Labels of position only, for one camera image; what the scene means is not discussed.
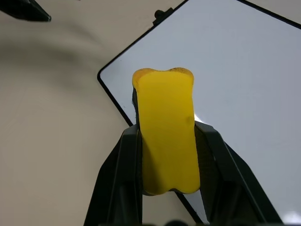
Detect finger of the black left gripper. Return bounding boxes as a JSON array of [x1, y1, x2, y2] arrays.
[[83, 124, 143, 226]]

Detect black pointed right gripper left finger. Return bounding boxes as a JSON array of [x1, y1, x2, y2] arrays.
[[0, 0, 52, 23]]

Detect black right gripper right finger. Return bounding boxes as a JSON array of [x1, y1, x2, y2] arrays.
[[194, 119, 284, 226]]

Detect yellow whiteboard eraser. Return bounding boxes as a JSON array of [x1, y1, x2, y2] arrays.
[[131, 67, 201, 196]]

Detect black framed whiteboard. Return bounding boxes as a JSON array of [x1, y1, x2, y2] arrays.
[[97, 0, 301, 225]]

